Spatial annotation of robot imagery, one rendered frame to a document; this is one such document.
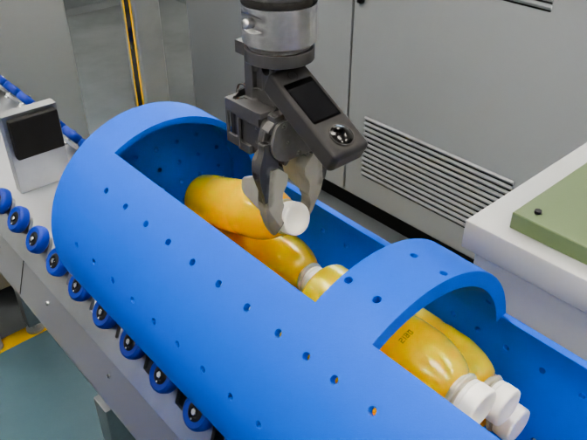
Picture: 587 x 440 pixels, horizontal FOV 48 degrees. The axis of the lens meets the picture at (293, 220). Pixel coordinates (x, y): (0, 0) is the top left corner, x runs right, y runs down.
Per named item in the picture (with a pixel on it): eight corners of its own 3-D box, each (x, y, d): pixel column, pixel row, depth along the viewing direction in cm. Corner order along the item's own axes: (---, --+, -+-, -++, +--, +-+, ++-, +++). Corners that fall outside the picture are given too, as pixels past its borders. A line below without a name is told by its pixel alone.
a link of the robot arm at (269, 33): (334, 1, 64) (268, 18, 59) (333, 48, 66) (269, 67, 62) (283, -14, 68) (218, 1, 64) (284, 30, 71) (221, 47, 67)
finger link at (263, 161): (278, 194, 75) (288, 120, 71) (288, 200, 73) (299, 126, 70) (245, 202, 72) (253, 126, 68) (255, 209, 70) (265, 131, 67)
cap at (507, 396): (483, 423, 62) (500, 436, 61) (480, 406, 59) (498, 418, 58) (508, 393, 63) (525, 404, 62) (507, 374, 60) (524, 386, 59)
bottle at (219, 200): (212, 231, 92) (300, 256, 78) (172, 212, 88) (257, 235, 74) (231, 185, 93) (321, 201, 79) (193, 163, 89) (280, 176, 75)
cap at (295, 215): (294, 238, 78) (304, 241, 76) (271, 226, 75) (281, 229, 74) (307, 208, 78) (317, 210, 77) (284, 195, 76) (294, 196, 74)
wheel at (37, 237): (42, 222, 107) (31, 219, 106) (54, 234, 105) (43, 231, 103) (31, 246, 108) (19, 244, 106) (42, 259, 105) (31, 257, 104)
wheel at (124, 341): (138, 319, 89) (126, 317, 87) (155, 337, 86) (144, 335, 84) (123, 347, 89) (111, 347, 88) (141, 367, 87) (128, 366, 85)
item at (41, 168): (66, 171, 130) (50, 97, 121) (76, 179, 128) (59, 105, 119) (17, 189, 125) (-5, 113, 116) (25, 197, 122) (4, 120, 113)
